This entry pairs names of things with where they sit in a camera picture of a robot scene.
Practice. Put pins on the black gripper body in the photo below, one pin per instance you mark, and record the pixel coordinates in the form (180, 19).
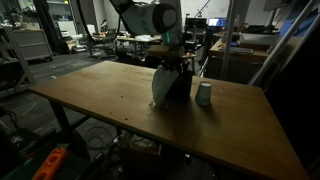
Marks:
(176, 65)

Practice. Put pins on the black plastic crate box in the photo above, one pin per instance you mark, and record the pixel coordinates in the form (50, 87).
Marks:
(183, 86)

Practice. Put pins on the white terry cloth towel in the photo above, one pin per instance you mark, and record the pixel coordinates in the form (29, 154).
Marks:
(163, 83)

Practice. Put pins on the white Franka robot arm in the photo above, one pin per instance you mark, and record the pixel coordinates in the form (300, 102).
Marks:
(146, 16)

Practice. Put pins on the white box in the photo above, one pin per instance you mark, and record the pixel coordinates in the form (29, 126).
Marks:
(258, 38)

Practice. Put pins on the cardboard box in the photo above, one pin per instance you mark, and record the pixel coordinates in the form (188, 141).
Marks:
(140, 150)

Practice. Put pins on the white paper cup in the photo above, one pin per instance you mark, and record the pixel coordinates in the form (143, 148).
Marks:
(203, 95)

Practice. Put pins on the cluttered wooden desk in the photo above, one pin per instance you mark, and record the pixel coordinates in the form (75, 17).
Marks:
(140, 39)

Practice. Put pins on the vertical metal pole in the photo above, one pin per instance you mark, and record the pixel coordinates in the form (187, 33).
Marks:
(227, 40)

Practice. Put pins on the wooden workbench with drawers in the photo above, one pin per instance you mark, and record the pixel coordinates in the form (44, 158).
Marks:
(233, 63)

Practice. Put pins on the lit computer monitor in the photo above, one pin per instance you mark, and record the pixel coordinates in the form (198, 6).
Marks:
(216, 22)

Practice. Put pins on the computer keyboard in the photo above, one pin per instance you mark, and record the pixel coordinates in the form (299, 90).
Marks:
(241, 50)

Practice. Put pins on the grey leaning metal bar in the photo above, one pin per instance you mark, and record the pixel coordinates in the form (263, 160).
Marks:
(283, 43)

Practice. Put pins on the blue panel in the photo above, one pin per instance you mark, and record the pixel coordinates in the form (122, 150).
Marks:
(296, 23)

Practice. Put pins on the grey metal cabinet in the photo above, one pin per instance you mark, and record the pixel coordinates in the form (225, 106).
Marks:
(33, 45)

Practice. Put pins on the metal shelf rack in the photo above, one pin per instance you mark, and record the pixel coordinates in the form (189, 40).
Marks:
(16, 63)

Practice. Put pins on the orange tool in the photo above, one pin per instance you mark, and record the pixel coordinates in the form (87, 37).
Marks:
(50, 165)

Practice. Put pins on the black table frame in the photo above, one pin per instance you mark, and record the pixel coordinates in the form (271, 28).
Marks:
(61, 120)

